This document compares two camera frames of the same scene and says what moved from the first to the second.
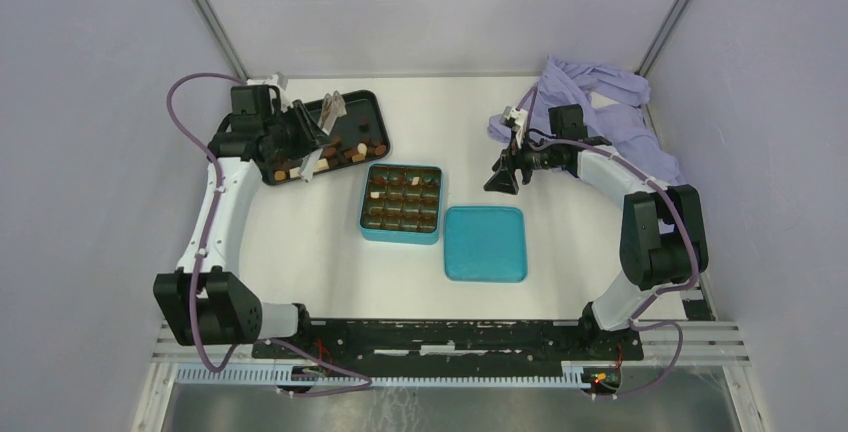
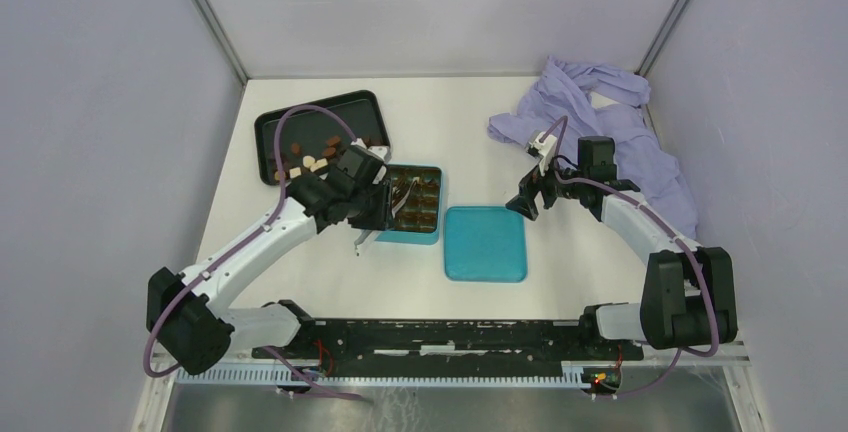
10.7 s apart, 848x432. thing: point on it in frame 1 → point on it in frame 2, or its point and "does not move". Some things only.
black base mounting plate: x=368 y=339 does not move
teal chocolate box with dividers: x=401 y=203 does not move
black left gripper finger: x=313 y=133 → x=377 y=211
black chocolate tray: x=360 y=135 does not move
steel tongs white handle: x=332 y=110 → x=394 y=211
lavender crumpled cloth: x=614 y=104 does not move
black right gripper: x=504 y=179 → x=529 y=186
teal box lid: x=485 y=244 does not move
